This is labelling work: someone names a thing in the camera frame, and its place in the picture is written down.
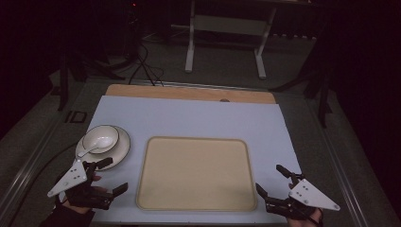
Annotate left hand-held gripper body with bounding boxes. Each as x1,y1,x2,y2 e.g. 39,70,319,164
46,159,114,211

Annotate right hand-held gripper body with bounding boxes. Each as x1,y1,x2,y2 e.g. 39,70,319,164
265,173,341,221

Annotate person's left hand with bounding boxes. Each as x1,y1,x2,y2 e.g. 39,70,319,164
61,174,109,216

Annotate person's right hand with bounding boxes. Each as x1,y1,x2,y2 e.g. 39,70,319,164
288,209,323,227

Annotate white ceramic spoon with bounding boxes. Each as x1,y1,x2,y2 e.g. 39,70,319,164
77,135,114,159

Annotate white plate with dark rim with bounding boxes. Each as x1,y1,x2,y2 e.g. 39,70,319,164
75,125,131,172

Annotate white bowl with dark rim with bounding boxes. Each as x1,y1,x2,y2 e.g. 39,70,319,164
81,124,120,155

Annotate beige rectangular tray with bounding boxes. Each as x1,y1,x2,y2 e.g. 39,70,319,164
135,135,258,213

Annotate black metal stand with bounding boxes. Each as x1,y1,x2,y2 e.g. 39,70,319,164
270,27,335,129

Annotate light blue table mat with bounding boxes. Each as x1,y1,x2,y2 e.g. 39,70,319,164
59,95,303,226

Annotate black square floor bracket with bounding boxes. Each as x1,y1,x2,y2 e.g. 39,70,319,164
64,110,88,124

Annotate black cables on floor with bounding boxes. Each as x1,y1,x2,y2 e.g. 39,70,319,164
127,41,166,87

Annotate white metal stand frame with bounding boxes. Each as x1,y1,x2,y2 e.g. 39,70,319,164
184,0,279,80

